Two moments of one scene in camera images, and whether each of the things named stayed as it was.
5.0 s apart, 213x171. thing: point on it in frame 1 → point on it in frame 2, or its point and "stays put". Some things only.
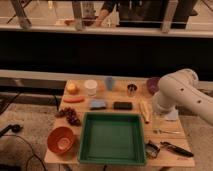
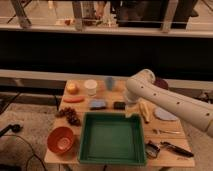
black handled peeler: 177,150 stays put
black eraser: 119,105 stays put
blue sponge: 97,104 stays put
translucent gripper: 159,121 → 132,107
